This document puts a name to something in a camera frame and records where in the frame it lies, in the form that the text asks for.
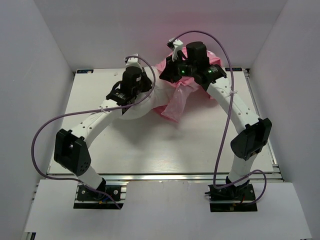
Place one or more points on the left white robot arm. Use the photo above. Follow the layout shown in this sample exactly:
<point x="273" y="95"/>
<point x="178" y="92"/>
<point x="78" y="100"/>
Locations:
<point x="71" y="148"/>

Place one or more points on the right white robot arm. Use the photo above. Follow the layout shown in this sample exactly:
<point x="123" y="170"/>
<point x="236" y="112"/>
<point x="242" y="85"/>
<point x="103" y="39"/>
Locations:
<point x="252" y="131"/>

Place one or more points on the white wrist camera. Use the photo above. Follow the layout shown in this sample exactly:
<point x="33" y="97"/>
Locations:
<point x="175" y="45"/>
<point x="132" y="61"/>

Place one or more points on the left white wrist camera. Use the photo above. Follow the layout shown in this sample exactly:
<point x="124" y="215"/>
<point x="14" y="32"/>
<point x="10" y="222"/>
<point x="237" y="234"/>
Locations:
<point x="132" y="61"/>

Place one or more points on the right blue corner label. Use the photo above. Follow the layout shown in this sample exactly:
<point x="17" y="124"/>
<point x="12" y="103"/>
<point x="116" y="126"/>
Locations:
<point x="234" y="69"/>

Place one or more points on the blue corner label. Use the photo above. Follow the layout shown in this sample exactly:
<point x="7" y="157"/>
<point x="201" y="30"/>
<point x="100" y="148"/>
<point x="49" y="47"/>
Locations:
<point x="234" y="69"/>
<point x="84" y="71"/>

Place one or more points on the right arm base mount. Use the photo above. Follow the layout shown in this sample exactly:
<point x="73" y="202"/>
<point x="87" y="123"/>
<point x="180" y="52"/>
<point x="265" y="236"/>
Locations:
<point x="228" y="200"/>

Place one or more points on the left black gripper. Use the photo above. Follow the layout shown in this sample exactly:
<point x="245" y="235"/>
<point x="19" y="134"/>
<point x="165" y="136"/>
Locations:
<point x="147" y="80"/>

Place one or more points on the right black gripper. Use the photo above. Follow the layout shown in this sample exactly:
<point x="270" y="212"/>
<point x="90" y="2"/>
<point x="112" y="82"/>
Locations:
<point x="168" y="73"/>

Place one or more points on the white pillow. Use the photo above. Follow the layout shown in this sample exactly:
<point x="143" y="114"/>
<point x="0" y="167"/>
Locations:
<point x="160" y="96"/>

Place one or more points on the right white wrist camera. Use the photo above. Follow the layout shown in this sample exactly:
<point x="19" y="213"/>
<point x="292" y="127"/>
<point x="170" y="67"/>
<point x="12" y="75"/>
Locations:
<point x="175" y="45"/>

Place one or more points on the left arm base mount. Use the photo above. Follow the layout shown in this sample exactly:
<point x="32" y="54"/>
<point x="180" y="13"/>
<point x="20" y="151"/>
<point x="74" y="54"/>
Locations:
<point x="89" y="200"/>

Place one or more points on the left blue corner label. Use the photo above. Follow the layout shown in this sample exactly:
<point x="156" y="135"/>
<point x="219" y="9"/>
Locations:
<point x="84" y="71"/>

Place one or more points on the pink pillowcase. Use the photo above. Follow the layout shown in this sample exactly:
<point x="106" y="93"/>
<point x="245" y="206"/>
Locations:
<point x="174" y="109"/>

